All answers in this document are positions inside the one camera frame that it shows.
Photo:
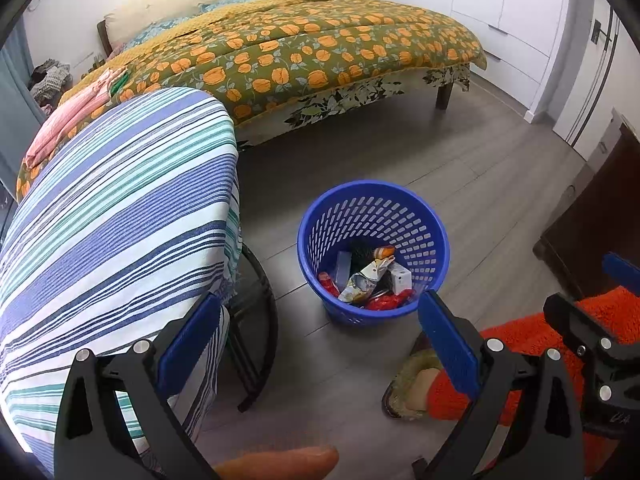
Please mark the yellow blanket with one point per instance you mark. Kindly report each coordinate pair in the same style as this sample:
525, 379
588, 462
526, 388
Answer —
250, 10

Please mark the red snack wrapper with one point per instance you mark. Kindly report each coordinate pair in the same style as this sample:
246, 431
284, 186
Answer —
327, 284

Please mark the small orange snack packet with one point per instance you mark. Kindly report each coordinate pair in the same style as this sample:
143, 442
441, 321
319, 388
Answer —
385, 251

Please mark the grey-blue curtain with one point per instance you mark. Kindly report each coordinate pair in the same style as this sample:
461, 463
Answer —
12, 100

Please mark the yellow-green slipper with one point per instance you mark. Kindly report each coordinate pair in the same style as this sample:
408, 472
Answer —
400, 395

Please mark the person's left hand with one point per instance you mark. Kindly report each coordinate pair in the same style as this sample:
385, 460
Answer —
280, 462

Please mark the teal floral pillow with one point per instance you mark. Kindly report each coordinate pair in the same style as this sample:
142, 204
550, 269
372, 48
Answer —
235, 0
155, 31

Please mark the orange floral quilt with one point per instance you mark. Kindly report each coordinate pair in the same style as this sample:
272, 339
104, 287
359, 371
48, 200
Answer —
300, 55

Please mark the pink striped folded blanket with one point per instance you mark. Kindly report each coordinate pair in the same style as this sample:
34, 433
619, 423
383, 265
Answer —
65, 120

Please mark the dark wooden cabinet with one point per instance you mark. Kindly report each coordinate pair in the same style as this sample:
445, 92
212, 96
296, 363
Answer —
590, 225

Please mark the leaf print bed skirt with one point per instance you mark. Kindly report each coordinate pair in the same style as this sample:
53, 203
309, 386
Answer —
325, 105

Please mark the striped tablecloth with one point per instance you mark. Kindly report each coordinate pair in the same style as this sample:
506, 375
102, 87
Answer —
125, 210

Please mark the white door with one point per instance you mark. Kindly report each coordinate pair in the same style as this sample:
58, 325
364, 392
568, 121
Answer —
585, 85

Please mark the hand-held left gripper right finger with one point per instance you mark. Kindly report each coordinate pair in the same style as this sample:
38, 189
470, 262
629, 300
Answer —
447, 345

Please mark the orange fleece trousers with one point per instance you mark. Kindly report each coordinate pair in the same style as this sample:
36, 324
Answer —
520, 335

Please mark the white wardrobe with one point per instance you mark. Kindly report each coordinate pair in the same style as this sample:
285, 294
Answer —
510, 10

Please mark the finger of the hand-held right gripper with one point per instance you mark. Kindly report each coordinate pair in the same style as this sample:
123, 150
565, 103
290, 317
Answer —
622, 271
575, 325

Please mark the pile of clothes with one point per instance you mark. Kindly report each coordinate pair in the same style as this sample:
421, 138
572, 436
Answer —
50, 80

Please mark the blue plastic basket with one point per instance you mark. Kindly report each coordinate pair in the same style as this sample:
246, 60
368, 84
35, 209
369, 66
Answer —
370, 210

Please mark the green folded cloth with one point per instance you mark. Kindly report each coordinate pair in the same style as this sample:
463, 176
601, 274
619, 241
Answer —
119, 85

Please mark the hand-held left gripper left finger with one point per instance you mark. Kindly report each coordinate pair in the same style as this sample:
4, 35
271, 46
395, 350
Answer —
192, 335

